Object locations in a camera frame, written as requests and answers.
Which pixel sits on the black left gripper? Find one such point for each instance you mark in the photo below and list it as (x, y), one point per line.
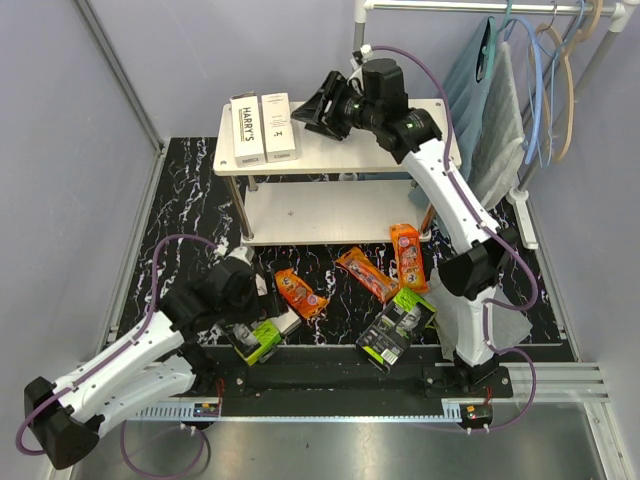
(257, 308)

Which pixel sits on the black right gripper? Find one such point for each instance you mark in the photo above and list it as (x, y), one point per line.
(311, 110)

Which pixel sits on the white harry's box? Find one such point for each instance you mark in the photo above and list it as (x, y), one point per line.
(248, 143)
(279, 137)
(287, 323)

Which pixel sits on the black green gillette box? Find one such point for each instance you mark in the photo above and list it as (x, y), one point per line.
(395, 329)
(253, 343)

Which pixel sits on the orange Bic razor pack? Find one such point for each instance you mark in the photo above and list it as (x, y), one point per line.
(299, 295)

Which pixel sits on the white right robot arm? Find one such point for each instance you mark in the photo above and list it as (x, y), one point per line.
(417, 144)

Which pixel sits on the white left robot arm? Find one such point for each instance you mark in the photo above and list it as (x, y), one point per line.
(159, 357)

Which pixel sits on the white two-tier shelf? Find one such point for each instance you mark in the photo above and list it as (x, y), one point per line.
(278, 206)

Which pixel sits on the teal hanging garment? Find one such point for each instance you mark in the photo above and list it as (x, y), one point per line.
(467, 87)

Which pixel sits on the orange Bic pack middle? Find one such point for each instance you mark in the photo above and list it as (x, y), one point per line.
(377, 283)

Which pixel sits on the grey hanging towel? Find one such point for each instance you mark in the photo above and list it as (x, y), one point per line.
(499, 152)

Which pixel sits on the orange Bic pack right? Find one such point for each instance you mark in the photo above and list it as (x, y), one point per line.
(408, 255)

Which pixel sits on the blue clothes hanger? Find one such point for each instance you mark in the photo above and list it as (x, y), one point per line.
(537, 79)

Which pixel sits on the wooden clothes hanger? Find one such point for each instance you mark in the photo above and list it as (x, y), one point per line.
(558, 101)

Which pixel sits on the metal clothes rack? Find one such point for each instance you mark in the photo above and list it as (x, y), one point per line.
(518, 195)

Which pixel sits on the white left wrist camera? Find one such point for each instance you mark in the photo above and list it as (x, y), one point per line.
(242, 253)

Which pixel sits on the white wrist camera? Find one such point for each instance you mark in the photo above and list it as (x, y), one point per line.
(242, 253)
(359, 58)

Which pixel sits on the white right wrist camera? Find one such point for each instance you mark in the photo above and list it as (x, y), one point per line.
(359, 58)

